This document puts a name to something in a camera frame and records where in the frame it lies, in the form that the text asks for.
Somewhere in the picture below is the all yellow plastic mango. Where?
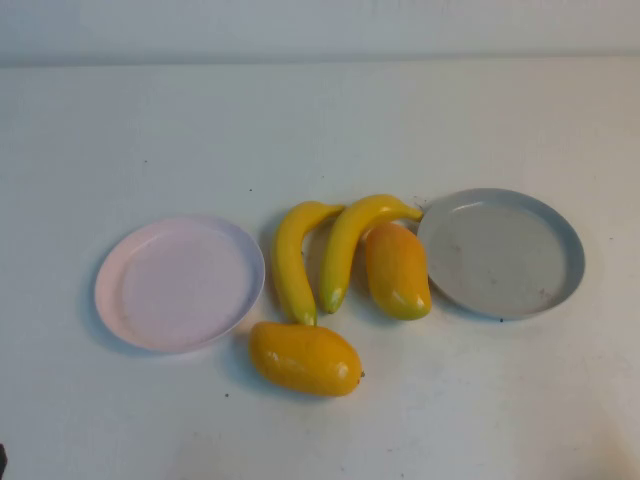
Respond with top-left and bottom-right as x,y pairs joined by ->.
248,320 -> 366,399

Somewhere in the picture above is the orange blushed plastic mango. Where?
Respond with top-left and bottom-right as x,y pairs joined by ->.
364,222 -> 433,322

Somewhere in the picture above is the grey round plate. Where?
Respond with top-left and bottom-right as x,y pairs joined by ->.
415,187 -> 586,321

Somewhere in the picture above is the yellow plastic banana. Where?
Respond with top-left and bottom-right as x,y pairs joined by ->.
318,193 -> 425,315
271,199 -> 347,329

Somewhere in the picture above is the pink round plate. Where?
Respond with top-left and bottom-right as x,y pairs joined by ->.
93,214 -> 266,357

